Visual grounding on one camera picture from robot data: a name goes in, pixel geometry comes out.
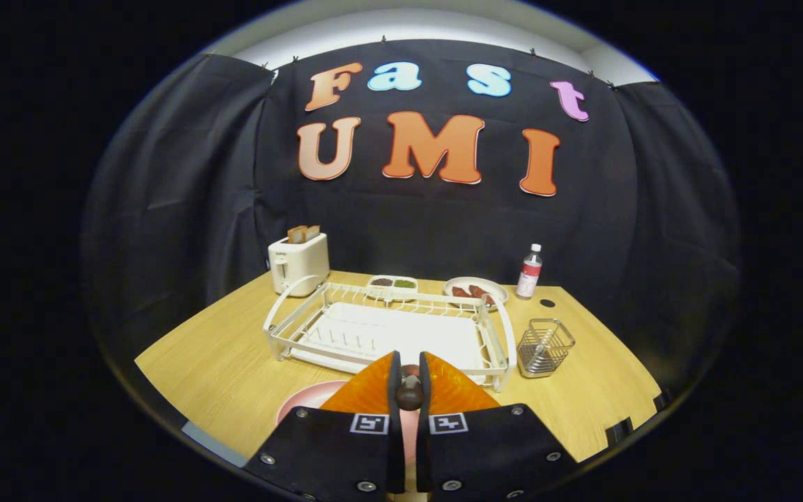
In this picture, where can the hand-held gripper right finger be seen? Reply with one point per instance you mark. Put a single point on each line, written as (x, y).
(492, 446)

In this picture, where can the metal spoon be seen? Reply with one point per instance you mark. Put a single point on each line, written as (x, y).
(410, 396)

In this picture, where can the white round plate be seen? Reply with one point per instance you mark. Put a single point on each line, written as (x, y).
(495, 289)

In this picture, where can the white divided sauce dish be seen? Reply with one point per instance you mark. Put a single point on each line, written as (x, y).
(392, 287)

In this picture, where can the brown toast slice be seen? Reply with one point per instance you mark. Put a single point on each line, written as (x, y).
(296, 235)
(312, 232)

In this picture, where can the white toaster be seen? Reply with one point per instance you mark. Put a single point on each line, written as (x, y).
(300, 268)

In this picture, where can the pink plate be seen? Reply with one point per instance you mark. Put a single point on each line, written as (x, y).
(304, 401)

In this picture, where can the black table edge bracket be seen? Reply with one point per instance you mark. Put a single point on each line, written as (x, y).
(619, 432)
(663, 400)

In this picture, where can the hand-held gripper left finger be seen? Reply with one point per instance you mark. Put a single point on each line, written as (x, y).
(332, 446)

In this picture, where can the clear bottle red label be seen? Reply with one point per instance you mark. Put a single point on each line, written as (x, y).
(529, 275)

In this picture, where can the red meat piece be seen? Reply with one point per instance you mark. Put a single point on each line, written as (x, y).
(461, 292)
(482, 292)

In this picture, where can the black backdrop cloth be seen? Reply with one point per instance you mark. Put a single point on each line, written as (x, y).
(185, 209)

